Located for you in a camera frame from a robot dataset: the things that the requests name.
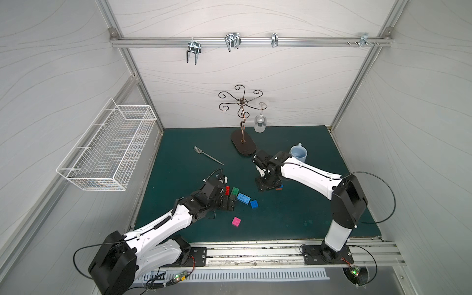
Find metal bracket hook right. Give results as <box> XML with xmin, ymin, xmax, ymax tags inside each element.
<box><xmin>346</xmin><ymin>33</ymin><xmax>377</xmax><ymax>48</ymax></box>

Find silver metal fork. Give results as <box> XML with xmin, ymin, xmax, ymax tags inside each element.
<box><xmin>193</xmin><ymin>146</ymin><xmax>224</xmax><ymax>165</ymax></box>

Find small metal hook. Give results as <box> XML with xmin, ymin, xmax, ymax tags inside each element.
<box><xmin>271</xmin><ymin>33</ymin><xmax>279</xmax><ymax>48</ymax></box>

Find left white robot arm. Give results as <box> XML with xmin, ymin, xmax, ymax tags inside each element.
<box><xmin>88</xmin><ymin>172</ymin><xmax>227</xmax><ymax>295</ymax></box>

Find wine glass hanging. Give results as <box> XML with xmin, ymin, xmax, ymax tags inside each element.
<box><xmin>254</xmin><ymin>102</ymin><xmax>267</xmax><ymax>133</ymax></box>

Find green long lego brick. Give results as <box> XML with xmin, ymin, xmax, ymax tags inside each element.
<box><xmin>231</xmin><ymin>187</ymin><xmax>240</xmax><ymax>196</ymax></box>

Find white slotted cable duct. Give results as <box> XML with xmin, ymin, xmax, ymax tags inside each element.
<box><xmin>141</xmin><ymin>268</ymin><xmax>330</xmax><ymax>283</ymax></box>

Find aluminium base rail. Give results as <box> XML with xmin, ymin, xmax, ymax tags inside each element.
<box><xmin>191</xmin><ymin>238</ymin><xmax>406</xmax><ymax>269</ymax></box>

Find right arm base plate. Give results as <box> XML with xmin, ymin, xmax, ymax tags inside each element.
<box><xmin>299</xmin><ymin>243</ymin><xmax>354</xmax><ymax>266</ymax></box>

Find aluminium top rail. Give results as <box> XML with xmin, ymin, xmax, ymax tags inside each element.
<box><xmin>110</xmin><ymin>35</ymin><xmax>394</xmax><ymax>49</ymax></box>

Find light blue mug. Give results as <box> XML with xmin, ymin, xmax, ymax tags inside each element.
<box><xmin>290</xmin><ymin>143</ymin><xmax>308</xmax><ymax>162</ymax></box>

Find white wire basket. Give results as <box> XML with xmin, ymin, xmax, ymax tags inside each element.
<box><xmin>56</xmin><ymin>98</ymin><xmax>157</xmax><ymax>191</ymax></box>

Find metal double hook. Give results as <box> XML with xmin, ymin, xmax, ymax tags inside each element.
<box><xmin>186</xmin><ymin>40</ymin><xmax>202</xmax><ymax>65</ymax></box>

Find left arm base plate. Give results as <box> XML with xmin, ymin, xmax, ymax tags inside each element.
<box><xmin>163</xmin><ymin>247</ymin><xmax>207</xmax><ymax>268</ymax></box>

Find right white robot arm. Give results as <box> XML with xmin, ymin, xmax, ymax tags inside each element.
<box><xmin>252</xmin><ymin>150</ymin><xmax>368</xmax><ymax>263</ymax></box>

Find light blue long lego brick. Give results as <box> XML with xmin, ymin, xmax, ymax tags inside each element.
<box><xmin>237</xmin><ymin>193</ymin><xmax>251</xmax><ymax>205</ymax></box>

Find pink lego brick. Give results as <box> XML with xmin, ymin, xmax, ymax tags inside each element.
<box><xmin>232</xmin><ymin>217</ymin><xmax>241</xmax><ymax>227</ymax></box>

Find copper stand pole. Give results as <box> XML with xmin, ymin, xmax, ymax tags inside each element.
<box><xmin>218</xmin><ymin>84</ymin><xmax>264</xmax><ymax>130</ymax></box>

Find metal angled hook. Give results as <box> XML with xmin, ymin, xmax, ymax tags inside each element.
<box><xmin>224</xmin><ymin>33</ymin><xmax>242</xmax><ymax>52</ymax></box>

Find dark oval stand base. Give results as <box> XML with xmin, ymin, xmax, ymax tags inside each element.
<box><xmin>231</xmin><ymin>130</ymin><xmax>257</xmax><ymax>156</ymax></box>

